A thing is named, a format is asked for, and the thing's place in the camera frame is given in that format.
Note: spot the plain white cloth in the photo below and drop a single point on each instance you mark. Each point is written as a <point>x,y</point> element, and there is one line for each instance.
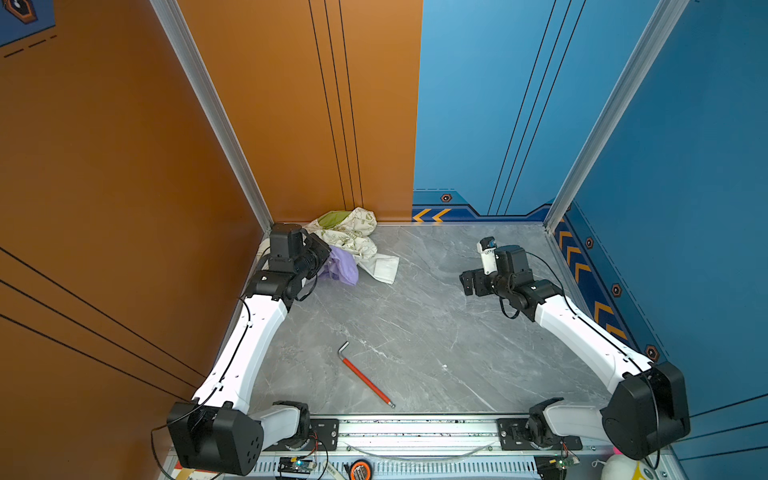
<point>381,267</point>

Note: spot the patterned cream green cloth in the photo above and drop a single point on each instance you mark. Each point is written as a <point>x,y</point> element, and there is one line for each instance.
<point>347,230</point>

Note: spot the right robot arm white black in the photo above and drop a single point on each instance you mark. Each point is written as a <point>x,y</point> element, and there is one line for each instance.
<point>648,407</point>

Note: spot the green circuit board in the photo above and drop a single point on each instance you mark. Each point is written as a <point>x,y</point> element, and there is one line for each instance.
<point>295,468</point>

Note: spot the white plush toy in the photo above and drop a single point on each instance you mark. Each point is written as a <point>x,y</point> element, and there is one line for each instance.
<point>620,467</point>

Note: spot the red handled hex key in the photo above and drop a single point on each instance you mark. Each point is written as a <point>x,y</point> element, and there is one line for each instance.
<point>360,375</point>

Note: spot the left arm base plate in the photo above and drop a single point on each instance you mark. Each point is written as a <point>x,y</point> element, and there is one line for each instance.
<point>322,430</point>

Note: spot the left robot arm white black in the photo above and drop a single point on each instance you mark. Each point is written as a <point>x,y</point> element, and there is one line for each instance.
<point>216,431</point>

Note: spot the purple cloth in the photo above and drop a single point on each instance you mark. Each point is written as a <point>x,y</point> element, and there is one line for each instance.
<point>340,266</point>

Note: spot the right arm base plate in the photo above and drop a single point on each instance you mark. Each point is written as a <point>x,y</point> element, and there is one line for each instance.
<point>525,434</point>

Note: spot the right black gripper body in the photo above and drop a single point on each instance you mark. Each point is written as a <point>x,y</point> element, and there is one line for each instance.
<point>486,284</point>

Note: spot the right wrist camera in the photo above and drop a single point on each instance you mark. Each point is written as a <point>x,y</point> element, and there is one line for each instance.
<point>486,247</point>

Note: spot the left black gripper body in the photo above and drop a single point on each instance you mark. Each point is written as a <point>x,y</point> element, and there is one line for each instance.
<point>314,255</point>

